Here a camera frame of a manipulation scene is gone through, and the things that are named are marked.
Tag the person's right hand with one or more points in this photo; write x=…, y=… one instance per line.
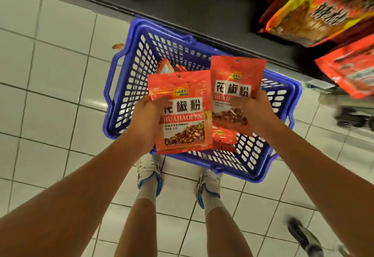
x=260, y=113

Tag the person's left hand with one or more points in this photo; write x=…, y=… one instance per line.
x=143, y=125

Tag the blue plastic basket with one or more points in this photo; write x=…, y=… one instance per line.
x=128, y=90

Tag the pile of red seasoning packets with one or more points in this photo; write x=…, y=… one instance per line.
x=225, y=138

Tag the person's right forearm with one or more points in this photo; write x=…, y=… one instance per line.
x=327, y=178

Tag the person's left forearm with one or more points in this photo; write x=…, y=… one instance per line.
x=70, y=207

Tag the person's left leg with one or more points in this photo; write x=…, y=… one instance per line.
x=137, y=230

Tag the person's leg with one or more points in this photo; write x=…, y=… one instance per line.
x=137, y=230
x=228, y=233

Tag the person's right leg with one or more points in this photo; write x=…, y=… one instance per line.
x=228, y=233

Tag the grey left shoe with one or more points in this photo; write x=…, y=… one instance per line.
x=150, y=172

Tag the grey shoe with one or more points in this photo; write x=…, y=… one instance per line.
x=208, y=186
x=150, y=172

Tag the small orange scrap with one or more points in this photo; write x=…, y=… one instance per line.
x=118, y=46

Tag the grey right shoe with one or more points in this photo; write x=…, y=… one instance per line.
x=208, y=186

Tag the rows of hanging red packets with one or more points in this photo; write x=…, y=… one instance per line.
x=318, y=8

